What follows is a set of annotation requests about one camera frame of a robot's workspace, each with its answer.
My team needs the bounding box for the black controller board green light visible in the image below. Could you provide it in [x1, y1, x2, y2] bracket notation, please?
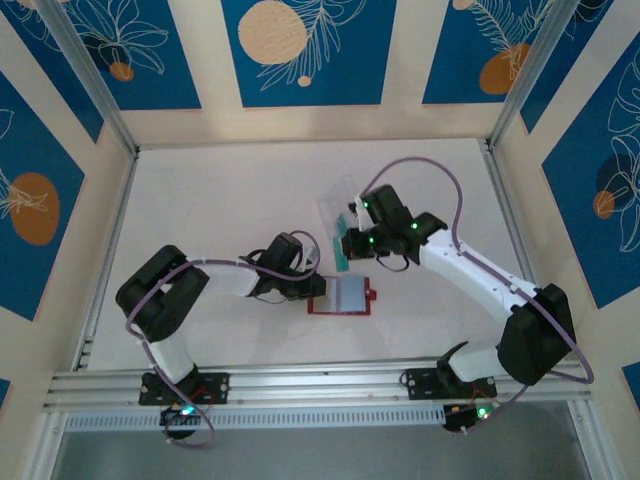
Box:
[159, 404, 201, 430]
[442, 402, 494, 435]

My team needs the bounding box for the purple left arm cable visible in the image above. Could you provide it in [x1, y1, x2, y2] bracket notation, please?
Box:
[124, 229, 321, 449]

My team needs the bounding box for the aluminium front frame rail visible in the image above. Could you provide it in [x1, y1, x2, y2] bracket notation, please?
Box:
[42, 357, 586, 414]

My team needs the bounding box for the clear plastic slotted card box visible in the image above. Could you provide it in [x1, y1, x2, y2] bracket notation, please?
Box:
[316, 174, 361, 241]

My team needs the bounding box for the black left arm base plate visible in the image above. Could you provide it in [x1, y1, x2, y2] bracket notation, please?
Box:
[138, 372, 231, 407]

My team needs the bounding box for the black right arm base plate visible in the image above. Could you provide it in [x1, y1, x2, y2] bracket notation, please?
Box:
[402, 367, 499, 401]

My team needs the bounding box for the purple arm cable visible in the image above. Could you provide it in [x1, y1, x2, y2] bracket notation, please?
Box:
[124, 229, 321, 449]
[357, 157, 596, 436]

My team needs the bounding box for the red leather card holder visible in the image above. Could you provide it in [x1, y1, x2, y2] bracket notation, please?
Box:
[306, 273, 377, 317]

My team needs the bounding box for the aluminium frame post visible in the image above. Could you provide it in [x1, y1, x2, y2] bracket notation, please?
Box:
[487, 0, 581, 151]
[35, 0, 141, 156]

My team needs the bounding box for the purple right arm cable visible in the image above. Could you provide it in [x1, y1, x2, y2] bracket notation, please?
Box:
[357, 157, 596, 436]

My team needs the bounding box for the white slotted cable duct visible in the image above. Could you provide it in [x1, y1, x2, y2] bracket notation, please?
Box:
[64, 405, 446, 432]

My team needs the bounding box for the aluminium side frame rail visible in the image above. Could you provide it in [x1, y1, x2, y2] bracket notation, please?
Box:
[69, 149, 141, 374]
[480, 142, 564, 360]

